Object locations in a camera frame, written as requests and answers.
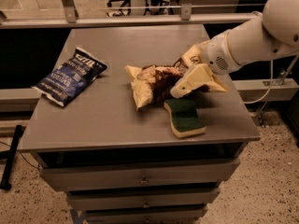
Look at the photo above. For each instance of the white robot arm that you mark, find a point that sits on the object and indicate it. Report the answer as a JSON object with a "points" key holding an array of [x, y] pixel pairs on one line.
{"points": [[271, 35]]}

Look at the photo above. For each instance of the grey drawer cabinet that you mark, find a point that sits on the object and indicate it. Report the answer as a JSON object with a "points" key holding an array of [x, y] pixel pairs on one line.
{"points": [[103, 127]]}

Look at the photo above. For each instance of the blue chip bag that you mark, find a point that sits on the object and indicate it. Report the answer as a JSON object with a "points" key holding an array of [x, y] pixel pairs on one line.
{"points": [[71, 78]]}

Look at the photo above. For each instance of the top drawer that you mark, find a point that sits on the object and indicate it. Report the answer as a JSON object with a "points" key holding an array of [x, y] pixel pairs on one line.
{"points": [[140, 175]]}

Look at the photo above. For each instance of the middle drawer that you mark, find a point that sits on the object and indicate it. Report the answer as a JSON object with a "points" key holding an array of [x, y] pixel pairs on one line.
{"points": [[143, 199]]}

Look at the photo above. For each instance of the black office chair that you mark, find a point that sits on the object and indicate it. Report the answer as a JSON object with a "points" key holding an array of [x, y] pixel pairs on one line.
{"points": [[122, 10]]}

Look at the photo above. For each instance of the brown chip bag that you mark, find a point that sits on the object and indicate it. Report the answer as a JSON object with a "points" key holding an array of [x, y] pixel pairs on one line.
{"points": [[151, 84]]}

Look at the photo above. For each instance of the metal railing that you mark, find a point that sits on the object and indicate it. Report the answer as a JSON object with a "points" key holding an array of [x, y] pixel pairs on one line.
{"points": [[31, 14]]}

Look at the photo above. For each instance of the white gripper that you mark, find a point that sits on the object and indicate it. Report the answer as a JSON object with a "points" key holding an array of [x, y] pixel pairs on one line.
{"points": [[214, 57]]}

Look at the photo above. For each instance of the green yellow sponge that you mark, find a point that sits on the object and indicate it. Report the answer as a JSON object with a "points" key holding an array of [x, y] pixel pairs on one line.
{"points": [[184, 120]]}

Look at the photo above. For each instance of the black metal leg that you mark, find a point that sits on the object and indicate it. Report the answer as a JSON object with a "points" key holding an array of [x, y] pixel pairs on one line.
{"points": [[8, 156]]}

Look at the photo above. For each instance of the bottom drawer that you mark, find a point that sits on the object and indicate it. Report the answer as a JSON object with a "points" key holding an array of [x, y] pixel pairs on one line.
{"points": [[150, 215]]}

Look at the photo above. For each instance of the drawer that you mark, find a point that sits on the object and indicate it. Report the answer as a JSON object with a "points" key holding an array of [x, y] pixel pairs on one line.
{"points": [[150, 215], [140, 175], [143, 199]]}

